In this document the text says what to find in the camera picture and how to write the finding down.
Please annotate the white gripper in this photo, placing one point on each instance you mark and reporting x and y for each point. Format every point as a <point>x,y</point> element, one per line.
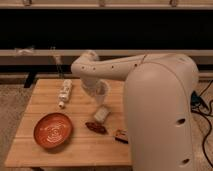
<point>91,86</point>

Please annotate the translucent plastic cup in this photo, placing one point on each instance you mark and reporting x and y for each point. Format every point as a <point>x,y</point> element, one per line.
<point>101,92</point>

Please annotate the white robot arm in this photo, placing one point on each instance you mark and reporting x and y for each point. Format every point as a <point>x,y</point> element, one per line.
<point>156,103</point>

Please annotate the white squeeze bottle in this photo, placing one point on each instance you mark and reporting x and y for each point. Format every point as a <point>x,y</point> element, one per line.
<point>65,91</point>

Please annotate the dark red snack packet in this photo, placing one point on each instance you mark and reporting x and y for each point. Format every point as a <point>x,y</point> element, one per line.
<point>96,127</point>

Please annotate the wooden table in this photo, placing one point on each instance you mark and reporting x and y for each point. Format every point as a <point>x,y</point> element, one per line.
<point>84,148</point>

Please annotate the brown chocolate bar box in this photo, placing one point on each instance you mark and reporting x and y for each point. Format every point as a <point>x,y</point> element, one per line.
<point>121,136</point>

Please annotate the grey metal rail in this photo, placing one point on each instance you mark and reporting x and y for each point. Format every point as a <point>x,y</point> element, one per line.
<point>45,57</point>

